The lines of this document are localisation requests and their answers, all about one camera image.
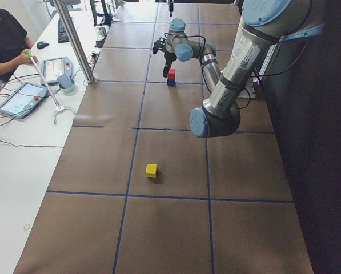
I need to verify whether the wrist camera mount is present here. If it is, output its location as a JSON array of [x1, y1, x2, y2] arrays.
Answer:
[[152, 37, 166, 54]]

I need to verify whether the blue wooden block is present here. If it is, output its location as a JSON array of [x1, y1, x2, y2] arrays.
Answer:
[[167, 79, 175, 87]]

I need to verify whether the metal cylinder weight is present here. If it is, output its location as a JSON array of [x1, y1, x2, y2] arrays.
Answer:
[[98, 27, 107, 37]]

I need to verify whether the person in black shirt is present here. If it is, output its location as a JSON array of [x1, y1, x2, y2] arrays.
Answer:
[[0, 8, 34, 82]]

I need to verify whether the aluminium frame post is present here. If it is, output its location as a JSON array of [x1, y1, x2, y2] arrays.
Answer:
[[53, 0, 95, 84]]

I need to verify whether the near teach pendant tablet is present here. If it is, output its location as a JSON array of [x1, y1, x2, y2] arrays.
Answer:
[[0, 82, 47, 119]]

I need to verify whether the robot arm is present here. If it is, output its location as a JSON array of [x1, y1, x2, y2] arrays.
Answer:
[[153, 1, 325, 138]]

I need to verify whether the red wooden block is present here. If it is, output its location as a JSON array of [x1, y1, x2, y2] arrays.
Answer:
[[167, 68, 176, 80]]

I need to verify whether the teach pendant tablet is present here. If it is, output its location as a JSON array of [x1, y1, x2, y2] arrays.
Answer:
[[0, 82, 47, 119], [41, 57, 73, 85]]

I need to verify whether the yellow wooden block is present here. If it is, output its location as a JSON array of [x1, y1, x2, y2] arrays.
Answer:
[[145, 163, 158, 178]]

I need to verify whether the black keyboard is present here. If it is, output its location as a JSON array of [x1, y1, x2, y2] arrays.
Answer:
[[57, 18, 70, 43]]

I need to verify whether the blue cup on tape roll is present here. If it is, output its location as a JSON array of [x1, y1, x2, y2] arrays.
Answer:
[[57, 74, 75, 94]]

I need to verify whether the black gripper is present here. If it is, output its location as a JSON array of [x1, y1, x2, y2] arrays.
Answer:
[[163, 0, 176, 77]]

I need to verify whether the far teach pendant tablet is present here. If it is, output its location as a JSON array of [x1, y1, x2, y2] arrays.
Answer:
[[41, 57, 73, 85]]

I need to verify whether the black computer mouse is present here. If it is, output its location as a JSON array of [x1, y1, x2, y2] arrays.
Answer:
[[36, 41, 50, 50]]

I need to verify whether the reacher grabber stick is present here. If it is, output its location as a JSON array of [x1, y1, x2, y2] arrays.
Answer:
[[23, 49, 76, 125]]

